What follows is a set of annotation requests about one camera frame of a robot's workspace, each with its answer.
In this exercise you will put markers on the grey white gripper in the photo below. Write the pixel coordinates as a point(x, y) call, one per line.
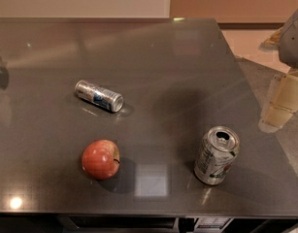
point(293, 43)

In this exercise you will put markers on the silver green soda can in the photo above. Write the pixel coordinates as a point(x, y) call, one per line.
point(219, 148)

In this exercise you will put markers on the silver blue redbull can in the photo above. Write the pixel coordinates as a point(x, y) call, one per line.
point(99, 96)

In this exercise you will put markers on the red apple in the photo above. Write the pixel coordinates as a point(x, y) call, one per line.
point(101, 159)

